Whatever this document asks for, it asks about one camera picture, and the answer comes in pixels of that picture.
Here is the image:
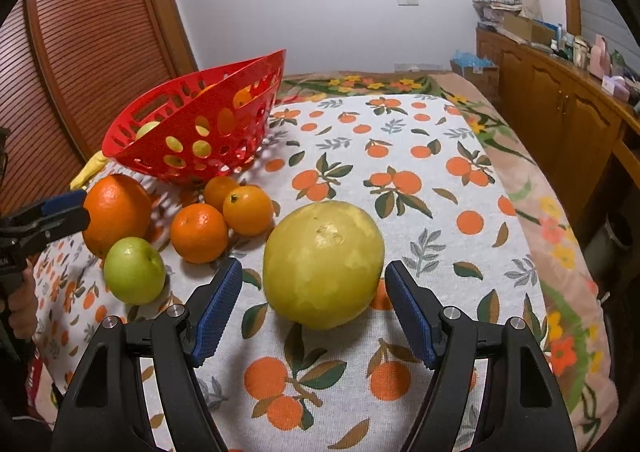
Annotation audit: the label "large orange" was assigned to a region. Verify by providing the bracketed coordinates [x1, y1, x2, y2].
[82, 174, 152, 259]

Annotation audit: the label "mandarin orange front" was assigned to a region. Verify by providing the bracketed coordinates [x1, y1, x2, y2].
[169, 203, 229, 265]

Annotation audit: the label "red plastic basket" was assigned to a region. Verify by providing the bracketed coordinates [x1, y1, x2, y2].
[102, 49, 286, 185]

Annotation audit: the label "small mandarin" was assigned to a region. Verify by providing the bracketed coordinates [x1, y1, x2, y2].
[203, 176, 239, 212]
[222, 186, 273, 237]

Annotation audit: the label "large yellow pomelo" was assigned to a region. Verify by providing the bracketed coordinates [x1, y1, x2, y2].
[262, 201, 385, 331]

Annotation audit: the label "person left hand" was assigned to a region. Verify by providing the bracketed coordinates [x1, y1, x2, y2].
[8, 263, 38, 339]

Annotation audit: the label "yellow plush toy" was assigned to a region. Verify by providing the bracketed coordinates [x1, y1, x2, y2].
[70, 151, 108, 191]

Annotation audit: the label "floral bed blanket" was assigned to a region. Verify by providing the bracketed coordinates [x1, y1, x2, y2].
[278, 72, 618, 451]

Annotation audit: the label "pale green apple in basket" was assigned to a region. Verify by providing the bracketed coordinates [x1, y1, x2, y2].
[136, 121, 160, 140]

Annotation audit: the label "small mandarin behind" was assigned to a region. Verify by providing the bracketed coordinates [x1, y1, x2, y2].
[203, 176, 239, 212]

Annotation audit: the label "wooden louvered wardrobe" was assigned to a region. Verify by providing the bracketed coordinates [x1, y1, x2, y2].
[1, 0, 198, 213]

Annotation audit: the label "orange in basket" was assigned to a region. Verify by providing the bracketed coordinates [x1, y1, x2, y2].
[232, 86, 253, 109]

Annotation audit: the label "wooden sideboard cabinet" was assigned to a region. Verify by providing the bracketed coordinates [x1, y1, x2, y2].
[476, 29, 639, 244]

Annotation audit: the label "cardboard box blue contents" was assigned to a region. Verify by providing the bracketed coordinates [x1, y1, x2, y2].
[450, 50, 500, 102]

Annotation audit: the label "pink bottle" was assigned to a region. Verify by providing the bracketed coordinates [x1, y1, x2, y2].
[588, 34, 611, 80]

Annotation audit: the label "cardboard box on cabinet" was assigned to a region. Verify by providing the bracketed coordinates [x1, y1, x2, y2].
[502, 14, 555, 46]

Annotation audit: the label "stack of papers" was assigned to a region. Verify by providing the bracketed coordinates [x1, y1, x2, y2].
[472, 0, 523, 32]

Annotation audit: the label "grey window blind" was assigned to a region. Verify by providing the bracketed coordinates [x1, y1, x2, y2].
[579, 0, 639, 73]

